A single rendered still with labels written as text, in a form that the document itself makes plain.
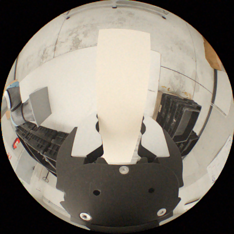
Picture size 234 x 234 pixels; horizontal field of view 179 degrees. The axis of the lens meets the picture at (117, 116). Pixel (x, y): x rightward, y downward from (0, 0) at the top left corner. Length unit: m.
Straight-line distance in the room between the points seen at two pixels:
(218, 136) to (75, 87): 2.80
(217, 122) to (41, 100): 2.97
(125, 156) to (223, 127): 2.53
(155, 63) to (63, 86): 0.44
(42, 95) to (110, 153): 0.45
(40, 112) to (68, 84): 0.22
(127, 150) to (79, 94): 0.33
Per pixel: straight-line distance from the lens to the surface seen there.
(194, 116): 1.00
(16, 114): 0.55
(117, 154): 0.17
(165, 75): 1.23
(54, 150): 0.50
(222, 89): 2.55
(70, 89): 0.43
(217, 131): 2.64
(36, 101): 0.48
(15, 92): 0.53
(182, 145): 1.32
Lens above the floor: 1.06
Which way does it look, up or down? 60 degrees down
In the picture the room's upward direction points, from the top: 180 degrees counter-clockwise
